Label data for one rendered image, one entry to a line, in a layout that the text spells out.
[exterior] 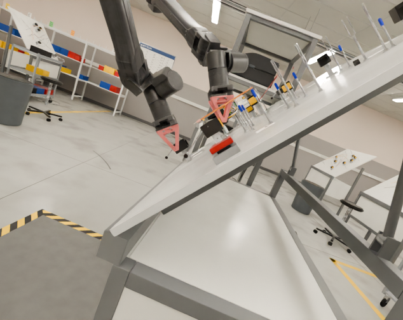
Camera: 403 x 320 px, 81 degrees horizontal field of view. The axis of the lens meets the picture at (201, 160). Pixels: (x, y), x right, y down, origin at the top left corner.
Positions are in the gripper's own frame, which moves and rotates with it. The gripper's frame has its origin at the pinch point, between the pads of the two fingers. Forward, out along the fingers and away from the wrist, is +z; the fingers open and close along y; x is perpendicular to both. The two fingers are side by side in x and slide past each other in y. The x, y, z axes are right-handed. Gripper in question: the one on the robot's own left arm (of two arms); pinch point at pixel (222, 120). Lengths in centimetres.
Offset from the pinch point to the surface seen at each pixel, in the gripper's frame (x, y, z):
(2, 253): 123, 65, 56
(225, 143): 4.2, -25.7, 6.5
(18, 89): 220, 256, -88
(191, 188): 11.9, -27.2, 14.1
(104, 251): 31.4, -22.7, 25.8
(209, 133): 4.8, -2.2, 3.4
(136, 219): 23.4, -24.7, 19.3
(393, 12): -48, -9, -23
